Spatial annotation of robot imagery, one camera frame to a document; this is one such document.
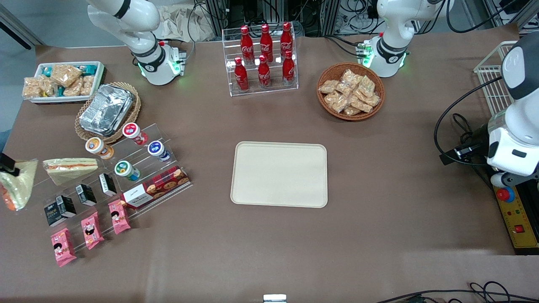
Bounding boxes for yellow control box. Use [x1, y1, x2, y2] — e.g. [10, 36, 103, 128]
[492, 177, 539, 256]

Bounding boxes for black cable plug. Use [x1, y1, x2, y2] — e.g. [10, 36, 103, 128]
[440, 143, 489, 166]

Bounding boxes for white wire rack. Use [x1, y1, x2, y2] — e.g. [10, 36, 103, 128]
[473, 40, 519, 117]

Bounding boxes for beige plastic tray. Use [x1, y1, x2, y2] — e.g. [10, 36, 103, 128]
[230, 141, 328, 209]

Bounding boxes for red cola bottle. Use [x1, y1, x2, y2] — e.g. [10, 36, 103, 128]
[282, 50, 296, 87]
[280, 21, 294, 60]
[257, 55, 272, 89]
[240, 25, 255, 65]
[234, 57, 250, 93]
[259, 24, 274, 63]

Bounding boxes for triangle sandwich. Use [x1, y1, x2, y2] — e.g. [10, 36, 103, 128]
[0, 159, 39, 212]
[42, 157, 99, 186]

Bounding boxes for grey metal frame bar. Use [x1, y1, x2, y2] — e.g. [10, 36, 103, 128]
[0, 3, 45, 51]

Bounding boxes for white plastic snack bin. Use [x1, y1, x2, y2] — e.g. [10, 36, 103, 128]
[29, 61, 105, 104]

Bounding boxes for red lid yogurt cup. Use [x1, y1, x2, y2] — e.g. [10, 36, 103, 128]
[122, 122, 149, 146]

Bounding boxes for blue lid yogurt cup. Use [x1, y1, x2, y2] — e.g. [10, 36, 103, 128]
[147, 140, 172, 163]

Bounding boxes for black floor cables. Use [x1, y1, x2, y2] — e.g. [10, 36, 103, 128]
[374, 281, 539, 303]

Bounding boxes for small black carton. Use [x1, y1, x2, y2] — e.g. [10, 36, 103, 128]
[98, 173, 117, 197]
[75, 183, 98, 207]
[56, 195, 77, 218]
[44, 202, 68, 228]

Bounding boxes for aluminium frame rack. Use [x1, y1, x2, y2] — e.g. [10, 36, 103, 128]
[204, 0, 380, 37]

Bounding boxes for thick black camera cable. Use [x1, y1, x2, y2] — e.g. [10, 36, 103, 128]
[433, 75, 504, 167]

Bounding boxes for round brown wicker basket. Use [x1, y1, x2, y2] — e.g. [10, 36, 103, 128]
[316, 62, 386, 122]

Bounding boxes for puffed rice cake packet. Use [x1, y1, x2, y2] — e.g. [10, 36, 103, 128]
[50, 64, 83, 88]
[80, 75, 96, 97]
[63, 78, 84, 98]
[40, 79, 59, 97]
[21, 77, 44, 100]

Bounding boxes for oval brown wicker basket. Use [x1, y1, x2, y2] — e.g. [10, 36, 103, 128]
[75, 82, 142, 145]

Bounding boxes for pink snack packet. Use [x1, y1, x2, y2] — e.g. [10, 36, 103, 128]
[108, 199, 132, 235]
[80, 211, 105, 250]
[51, 227, 77, 268]

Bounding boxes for green lid yogurt cup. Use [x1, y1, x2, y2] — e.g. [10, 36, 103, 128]
[114, 160, 141, 182]

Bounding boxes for orange lid yogurt cup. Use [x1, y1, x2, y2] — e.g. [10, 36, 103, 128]
[85, 137, 115, 160]

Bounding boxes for crumpled beige cloth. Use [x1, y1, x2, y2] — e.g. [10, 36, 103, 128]
[157, 5, 216, 43]

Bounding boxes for red cookie box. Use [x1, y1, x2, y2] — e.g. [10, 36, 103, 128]
[120, 165, 191, 210]

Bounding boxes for clear acrylic stepped display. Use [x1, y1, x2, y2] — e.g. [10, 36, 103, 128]
[32, 122, 192, 237]

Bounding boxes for aluminium profile beam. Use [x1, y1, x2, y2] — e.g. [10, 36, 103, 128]
[483, 0, 539, 31]

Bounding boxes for stacked foil containers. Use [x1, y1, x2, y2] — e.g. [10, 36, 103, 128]
[79, 83, 135, 137]

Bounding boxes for clear acrylic bottle rack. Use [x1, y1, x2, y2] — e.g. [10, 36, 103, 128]
[221, 21, 299, 98]

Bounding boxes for black power cord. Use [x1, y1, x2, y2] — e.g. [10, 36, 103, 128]
[452, 112, 494, 189]

